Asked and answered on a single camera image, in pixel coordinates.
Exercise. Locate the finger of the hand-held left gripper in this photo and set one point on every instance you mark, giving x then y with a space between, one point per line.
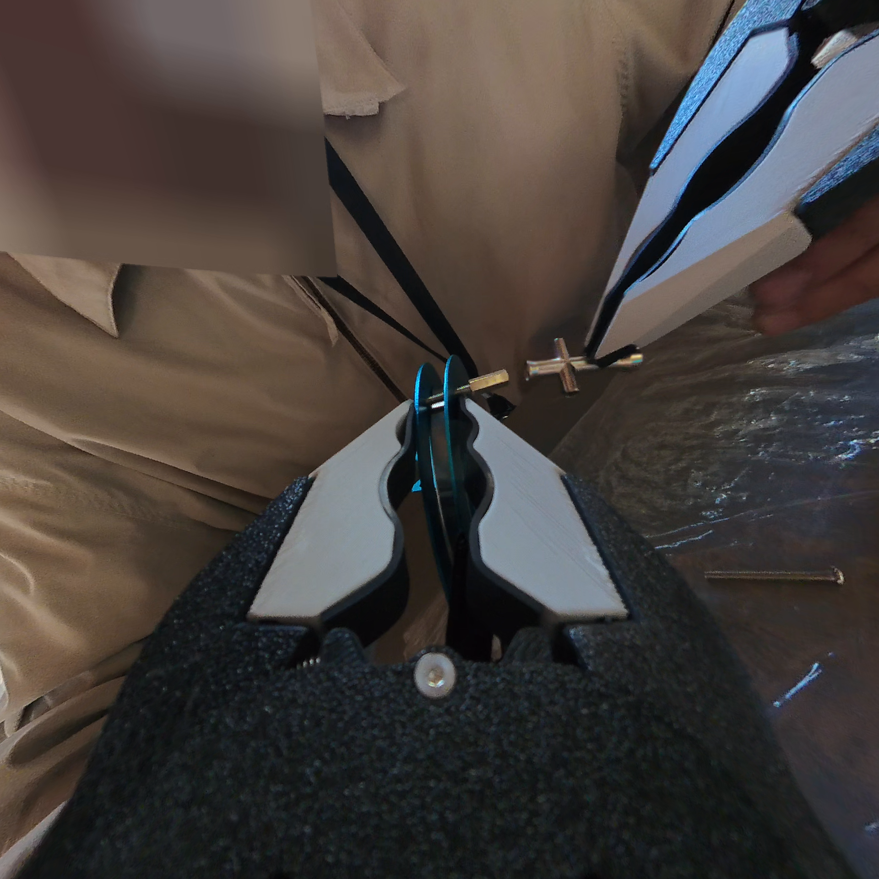
714 123
755 226

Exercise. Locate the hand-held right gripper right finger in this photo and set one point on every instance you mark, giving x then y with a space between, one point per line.
549 542

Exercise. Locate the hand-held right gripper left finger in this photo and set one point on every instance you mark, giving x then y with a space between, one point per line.
329 542

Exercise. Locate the blue metal disc assembly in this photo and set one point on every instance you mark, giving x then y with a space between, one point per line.
454 412

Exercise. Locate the brass standoff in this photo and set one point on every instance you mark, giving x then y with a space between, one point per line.
491 382

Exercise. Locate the silver cross wrench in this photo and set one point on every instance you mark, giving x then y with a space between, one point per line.
566 364

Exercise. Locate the person's left hand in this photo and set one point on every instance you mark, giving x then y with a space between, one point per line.
824 288

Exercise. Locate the clear plastic bag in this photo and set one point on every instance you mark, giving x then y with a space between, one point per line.
721 446

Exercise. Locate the long steel screw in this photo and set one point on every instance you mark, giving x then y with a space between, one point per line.
769 575

